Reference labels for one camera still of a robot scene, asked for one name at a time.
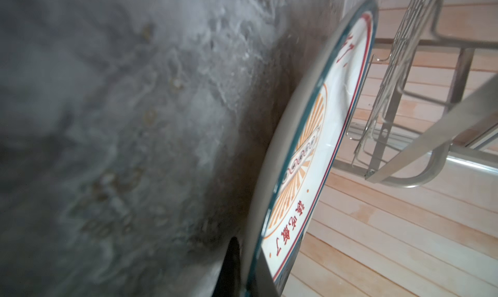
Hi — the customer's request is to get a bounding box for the stainless steel dish rack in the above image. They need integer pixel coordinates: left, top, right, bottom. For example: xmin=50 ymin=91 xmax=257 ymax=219
xmin=333 ymin=0 xmax=497 ymax=188

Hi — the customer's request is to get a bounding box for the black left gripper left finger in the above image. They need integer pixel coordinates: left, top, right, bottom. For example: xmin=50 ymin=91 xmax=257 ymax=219
xmin=212 ymin=237 xmax=241 ymax=297

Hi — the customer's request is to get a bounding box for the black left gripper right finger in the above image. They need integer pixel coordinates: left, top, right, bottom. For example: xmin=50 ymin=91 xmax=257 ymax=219
xmin=254 ymin=263 xmax=280 ymax=297

